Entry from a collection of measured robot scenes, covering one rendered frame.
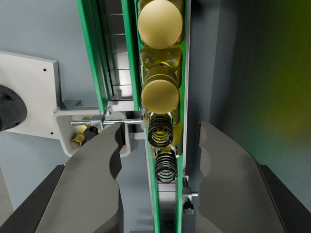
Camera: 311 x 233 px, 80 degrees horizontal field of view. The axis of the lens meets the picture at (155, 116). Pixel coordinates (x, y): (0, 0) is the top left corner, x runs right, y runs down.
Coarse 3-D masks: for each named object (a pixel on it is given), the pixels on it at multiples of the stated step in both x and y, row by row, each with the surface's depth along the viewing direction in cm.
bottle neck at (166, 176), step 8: (160, 152) 26; (168, 152) 26; (160, 160) 24; (168, 160) 24; (176, 160) 26; (160, 168) 23; (168, 168) 23; (176, 168) 24; (160, 176) 25; (168, 176) 25; (176, 176) 24
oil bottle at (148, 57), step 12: (144, 48) 24; (168, 48) 23; (180, 48) 24; (144, 60) 22; (156, 60) 22; (168, 60) 22; (180, 60) 23; (144, 72) 23; (180, 72) 23; (180, 84) 24
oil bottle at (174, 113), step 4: (144, 108) 25; (176, 108) 25; (144, 112) 26; (148, 112) 25; (172, 112) 25; (176, 112) 25; (144, 116) 26; (148, 116) 26; (172, 116) 25; (176, 116) 26; (144, 120) 26; (148, 120) 26; (172, 120) 26; (176, 120) 26; (144, 124) 28; (148, 124) 26; (176, 124) 27
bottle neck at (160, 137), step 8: (152, 112) 25; (168, 112) 24; (152, 120) 23; (160, 120) 22; (168, 120) 23; (152, 128) 21; (160, 128) 20; (168, 128) 21; (152, 136) 22; (160, 136) 23; (168, 136) 21; (152, 144) 21; (160, 144) 22; (168, 144) 21
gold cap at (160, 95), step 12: (156, 72) 18; (168, 72) 18; (144, 84) 17; (156, 84) 16; (168, 84) 16; (144, 96) 16; (156, 96) 16; (168, 96) 16; (156, 108) 17; (168, 108) 17
